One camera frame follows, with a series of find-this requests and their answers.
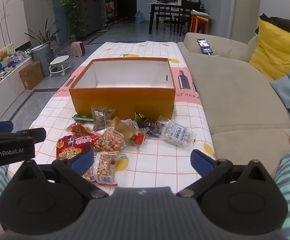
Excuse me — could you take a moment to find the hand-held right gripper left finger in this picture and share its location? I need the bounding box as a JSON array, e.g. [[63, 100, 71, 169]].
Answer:
[[12, 149, 109, 200]]

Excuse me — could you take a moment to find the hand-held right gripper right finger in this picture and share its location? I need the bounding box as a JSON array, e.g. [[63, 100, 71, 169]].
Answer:
[[176, 149, 273, 198]]

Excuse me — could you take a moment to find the large red snack packet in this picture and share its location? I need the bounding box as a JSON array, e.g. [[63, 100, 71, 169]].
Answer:
[[56, 140, 92, 161]]

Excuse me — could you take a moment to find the red label brown strip packet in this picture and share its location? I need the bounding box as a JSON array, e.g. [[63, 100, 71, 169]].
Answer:
[[67, 122, 101, 147]]

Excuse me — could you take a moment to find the clear peanut packet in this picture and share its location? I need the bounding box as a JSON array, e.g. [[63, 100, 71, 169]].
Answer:
[[94, 127, 125, 152]]

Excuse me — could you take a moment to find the clear snack packet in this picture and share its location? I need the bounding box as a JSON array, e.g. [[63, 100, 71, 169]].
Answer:
[[110, 116, 146, 146]]

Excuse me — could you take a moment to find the white box with orange rim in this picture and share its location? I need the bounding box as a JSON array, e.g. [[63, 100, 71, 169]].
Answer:
[[69, 57, 177, 121]]

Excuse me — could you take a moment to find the orange label nut packet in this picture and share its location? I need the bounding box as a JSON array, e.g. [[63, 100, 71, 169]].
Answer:
[[83, 151, 119, 186]]

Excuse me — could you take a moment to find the clear white ball packet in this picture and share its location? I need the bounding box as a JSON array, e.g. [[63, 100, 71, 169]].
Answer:
[[160, 120, 197, 148]]

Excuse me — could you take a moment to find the green sausage stick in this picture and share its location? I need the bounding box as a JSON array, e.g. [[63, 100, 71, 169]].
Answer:
[[73, 114, 95, 123]]

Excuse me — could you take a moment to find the white low cabinet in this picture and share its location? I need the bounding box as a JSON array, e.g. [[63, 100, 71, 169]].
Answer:
[[0, 56, 34, 100]]

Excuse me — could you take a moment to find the clear mixed nut packet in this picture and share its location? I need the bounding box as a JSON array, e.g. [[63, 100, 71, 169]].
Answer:
[[91, 106, 116, 132]]

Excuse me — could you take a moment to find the checkered lemon print tablecloth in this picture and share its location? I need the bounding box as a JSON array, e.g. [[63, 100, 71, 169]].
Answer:
[[30, 41, 215, 188]]

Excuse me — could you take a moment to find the clear dark ball packet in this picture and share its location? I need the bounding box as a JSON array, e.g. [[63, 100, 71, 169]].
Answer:
[[143, 115, 171, 138]]

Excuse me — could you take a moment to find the brown cardboard box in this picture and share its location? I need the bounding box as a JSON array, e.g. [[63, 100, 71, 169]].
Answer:
[[18, 61, 44, 90]]

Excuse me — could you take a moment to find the white and red packet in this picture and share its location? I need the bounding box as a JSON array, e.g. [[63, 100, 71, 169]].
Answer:
[[123, 118, 140, 130]]

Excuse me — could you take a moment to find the teddy bear picture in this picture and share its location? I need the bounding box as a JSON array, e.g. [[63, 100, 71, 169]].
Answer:
[[0, 43, 17, 67]]

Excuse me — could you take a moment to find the yellow and black packet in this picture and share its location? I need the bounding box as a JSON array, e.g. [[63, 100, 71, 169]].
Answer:
[[131, 112, 148, 127]]

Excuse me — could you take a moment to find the grey metal bin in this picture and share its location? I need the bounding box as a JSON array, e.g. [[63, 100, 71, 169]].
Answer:
[[31, 44, 52, 77]]

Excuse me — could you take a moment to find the white round wheeled stool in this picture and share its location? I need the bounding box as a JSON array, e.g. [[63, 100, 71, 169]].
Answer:
[[49, 55, 72, 77]]

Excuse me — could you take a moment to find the beige sofa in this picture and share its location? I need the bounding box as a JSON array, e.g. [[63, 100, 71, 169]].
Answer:
[[177, 32, 290, 178]]

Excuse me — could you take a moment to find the pink container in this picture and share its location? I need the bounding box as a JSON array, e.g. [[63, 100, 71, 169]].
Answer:
[[70, 42, 86, 56]]

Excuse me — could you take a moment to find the long leaf green plant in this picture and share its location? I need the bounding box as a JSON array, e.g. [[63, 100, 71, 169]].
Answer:
[[25, 19, 61, 48]]

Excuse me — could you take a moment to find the black smartphone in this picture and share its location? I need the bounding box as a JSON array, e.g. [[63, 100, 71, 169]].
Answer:
[[197, 39, 213, 55]]

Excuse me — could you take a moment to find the dark drawer cabinet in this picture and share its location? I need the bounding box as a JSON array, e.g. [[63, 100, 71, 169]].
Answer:
[[78, 0, 103, 35]]

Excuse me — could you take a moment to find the trailing green vine plant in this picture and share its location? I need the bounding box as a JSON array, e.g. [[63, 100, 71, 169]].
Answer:
[[61, 0, 103, 40]]

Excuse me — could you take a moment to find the yellow pillow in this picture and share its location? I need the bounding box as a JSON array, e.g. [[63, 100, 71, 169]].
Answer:
[[249, 17, 290, 81]]

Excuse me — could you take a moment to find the orange stool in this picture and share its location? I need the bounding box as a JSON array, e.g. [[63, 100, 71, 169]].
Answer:
[[190, 15, 210, 34]]

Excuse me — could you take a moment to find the cluttered shelf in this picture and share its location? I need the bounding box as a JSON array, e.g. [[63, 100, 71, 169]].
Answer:
[[102, 0, 122, 26]]

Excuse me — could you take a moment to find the stack of papers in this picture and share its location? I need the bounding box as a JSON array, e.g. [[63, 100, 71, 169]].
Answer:
[[190, 9, 212, 20]]

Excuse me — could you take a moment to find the dark dining chair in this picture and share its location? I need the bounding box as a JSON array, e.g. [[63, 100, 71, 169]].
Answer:
[[156, 6, 181, 30], [172, 0, 201, 36]]

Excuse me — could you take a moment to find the blue water jug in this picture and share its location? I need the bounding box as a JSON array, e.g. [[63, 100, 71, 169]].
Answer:
[[134, 10, 145, 25]]

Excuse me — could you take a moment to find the dark dining table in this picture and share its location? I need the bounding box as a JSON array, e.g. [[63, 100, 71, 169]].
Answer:
[[147, 1, 203, 35]]

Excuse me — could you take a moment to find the dark cloth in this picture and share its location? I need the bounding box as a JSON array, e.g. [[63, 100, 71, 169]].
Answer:
[[255, 14, 290, 40]]

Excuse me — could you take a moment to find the white charging cable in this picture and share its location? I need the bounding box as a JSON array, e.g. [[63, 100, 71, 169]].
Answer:
[[207, 51, 234, 57]]

